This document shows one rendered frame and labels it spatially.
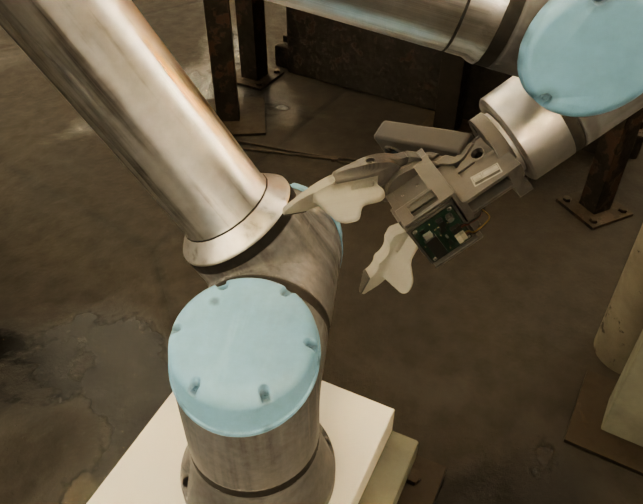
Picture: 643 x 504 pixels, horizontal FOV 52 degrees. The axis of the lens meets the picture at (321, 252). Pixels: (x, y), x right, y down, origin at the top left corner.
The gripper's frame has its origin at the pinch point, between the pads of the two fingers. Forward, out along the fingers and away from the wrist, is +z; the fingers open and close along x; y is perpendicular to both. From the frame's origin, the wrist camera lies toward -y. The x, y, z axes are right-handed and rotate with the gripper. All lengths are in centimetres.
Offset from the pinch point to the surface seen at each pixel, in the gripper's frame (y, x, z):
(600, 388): -4, 67, -17
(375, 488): 7.6, 33.0, 15.1
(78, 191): -89, 23, 54
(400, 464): 5.3, 35.4, 11.5
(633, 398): 4, 57, -19
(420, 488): 4.5, 46.2, 13.2
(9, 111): -134, 13, 69
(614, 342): -9, 65, -23
